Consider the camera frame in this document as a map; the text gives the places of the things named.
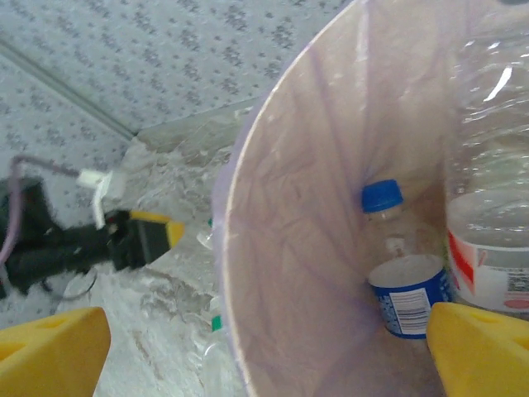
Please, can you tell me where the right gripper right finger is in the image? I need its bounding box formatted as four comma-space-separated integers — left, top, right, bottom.
425, 301, 529, 397

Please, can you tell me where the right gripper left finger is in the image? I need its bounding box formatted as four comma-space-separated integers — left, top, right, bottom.
0, 306, 112, 397

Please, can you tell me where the clear bottle red white label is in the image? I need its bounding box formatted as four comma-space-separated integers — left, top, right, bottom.
444, 24, 529, 313

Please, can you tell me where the blue label blue cap bottle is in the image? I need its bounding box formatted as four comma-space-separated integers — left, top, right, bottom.
361, 179, 455, 341

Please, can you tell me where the white waste bin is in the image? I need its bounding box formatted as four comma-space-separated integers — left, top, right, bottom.
210, 0, 529, 397

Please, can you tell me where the purple plastic bin liner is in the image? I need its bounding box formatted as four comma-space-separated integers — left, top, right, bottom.
210, 0, 529, 397

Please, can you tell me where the clear bottle green cap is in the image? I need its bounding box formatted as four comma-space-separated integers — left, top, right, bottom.
181, 289, 226, 369
196, 218, 217, 250

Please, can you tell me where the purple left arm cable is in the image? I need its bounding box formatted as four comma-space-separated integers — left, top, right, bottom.
0, 155, 80, 265

